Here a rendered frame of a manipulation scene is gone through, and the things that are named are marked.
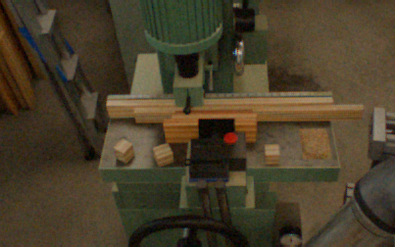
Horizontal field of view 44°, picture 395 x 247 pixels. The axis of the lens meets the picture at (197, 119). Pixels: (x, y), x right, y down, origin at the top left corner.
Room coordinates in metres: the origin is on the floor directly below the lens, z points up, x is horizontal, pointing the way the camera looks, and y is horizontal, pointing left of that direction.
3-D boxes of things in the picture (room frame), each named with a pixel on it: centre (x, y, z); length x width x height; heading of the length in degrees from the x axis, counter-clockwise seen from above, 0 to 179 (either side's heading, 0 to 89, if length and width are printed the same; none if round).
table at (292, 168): (0.79, -0.04, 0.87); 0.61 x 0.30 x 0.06; 84
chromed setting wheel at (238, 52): (1.01, -0.13, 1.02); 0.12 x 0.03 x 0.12; 174
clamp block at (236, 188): (0.70, -0.03, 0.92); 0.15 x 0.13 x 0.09; 84
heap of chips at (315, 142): (0.78, -0.29, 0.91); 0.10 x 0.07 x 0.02; 174
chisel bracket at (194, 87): (0.92, 0.01, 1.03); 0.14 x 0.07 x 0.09; 174
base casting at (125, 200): (1.02, 0.00, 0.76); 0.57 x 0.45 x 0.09; 174
